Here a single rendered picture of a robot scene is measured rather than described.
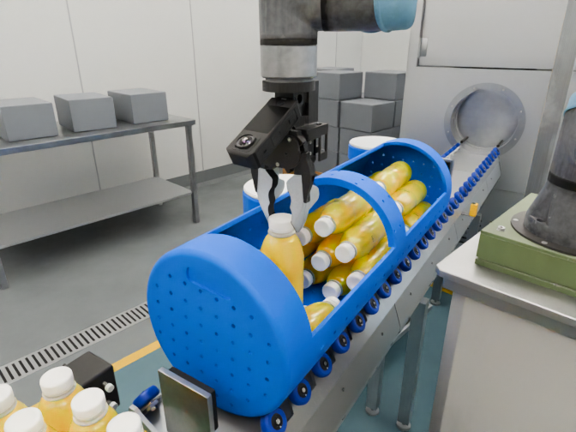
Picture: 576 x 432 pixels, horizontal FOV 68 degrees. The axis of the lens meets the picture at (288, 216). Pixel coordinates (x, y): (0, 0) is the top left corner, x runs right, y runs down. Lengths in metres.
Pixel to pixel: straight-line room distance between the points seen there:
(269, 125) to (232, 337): 0.30
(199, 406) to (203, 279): 0.18
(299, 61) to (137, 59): 3.83
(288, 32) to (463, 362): 0.62
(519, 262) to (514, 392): 0.22
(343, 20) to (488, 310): 0.50
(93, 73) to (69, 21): 0.42
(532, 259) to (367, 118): 3.57
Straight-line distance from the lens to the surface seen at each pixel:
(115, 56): 4.26
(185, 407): 0.70
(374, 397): 1.99
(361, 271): 0.91
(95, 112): 3.39
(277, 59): 0.57
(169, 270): 0.67
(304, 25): 0.57
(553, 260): 0.76
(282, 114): 0.56
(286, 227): 0.62
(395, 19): 0.56
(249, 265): 0.59
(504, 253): 0.78
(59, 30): 4.10
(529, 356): 0.80
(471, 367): 0.86
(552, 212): 0.78
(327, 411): 0.86
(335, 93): 4.45
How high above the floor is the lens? 1.51
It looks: 23 degrees down
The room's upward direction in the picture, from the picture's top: straight up
